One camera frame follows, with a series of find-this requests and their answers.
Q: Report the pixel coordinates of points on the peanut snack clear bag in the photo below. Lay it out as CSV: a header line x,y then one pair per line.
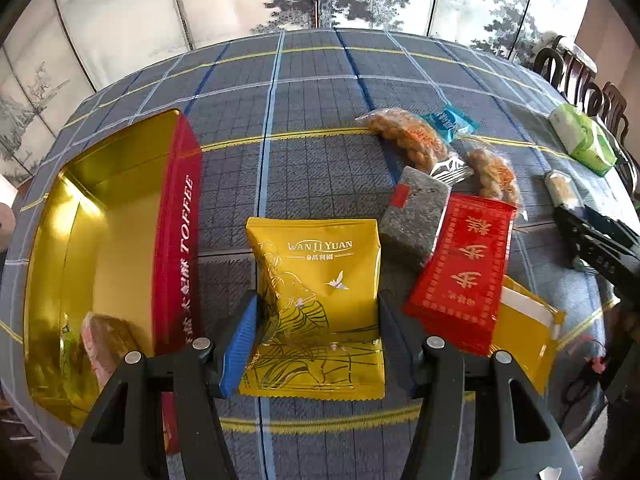
x,y
424,147

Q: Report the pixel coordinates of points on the pink patterned snack packet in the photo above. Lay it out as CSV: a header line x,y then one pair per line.
x,y
106,340

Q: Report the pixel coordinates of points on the plaid blue tablecloth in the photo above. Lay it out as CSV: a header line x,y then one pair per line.
x,y
276,117

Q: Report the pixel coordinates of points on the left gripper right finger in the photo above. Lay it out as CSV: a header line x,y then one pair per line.
x,y
514,434

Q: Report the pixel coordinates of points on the green tissue pack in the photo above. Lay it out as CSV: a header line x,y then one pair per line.
x,y
583,139

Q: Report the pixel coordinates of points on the red gold toffee tin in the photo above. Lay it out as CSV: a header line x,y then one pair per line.
x,y
118,235

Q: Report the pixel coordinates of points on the red snack packet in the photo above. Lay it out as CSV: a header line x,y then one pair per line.
x,y
457,295

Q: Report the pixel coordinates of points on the yellow Wanjiyuan snack pouch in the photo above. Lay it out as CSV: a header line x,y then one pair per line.
x,y
319,283

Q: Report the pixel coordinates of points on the dark wooden chair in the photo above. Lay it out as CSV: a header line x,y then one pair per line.
x,y
565,66
609,105

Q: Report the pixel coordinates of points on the blue candy wrapper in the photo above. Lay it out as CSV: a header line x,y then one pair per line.
x,y
450,123

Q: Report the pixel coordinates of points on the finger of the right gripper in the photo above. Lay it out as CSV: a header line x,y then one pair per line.
x,y
595,249
616,229

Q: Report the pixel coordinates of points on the small green snack packet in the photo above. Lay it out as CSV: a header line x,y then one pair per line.
x,y
70,353

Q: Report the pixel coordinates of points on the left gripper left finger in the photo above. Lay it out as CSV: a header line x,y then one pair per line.
x,y
123,438

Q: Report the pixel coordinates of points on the yellow packet silver strip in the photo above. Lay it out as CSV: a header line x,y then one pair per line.
x,y
529,329

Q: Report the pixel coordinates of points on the painted folding screen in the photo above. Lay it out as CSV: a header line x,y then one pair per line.
x,y
59,52

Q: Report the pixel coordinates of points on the round stone disc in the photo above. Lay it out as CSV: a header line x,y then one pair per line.
x,y
7,226

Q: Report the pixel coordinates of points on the grey sesame cake packet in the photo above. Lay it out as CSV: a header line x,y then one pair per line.
x,y
410,226

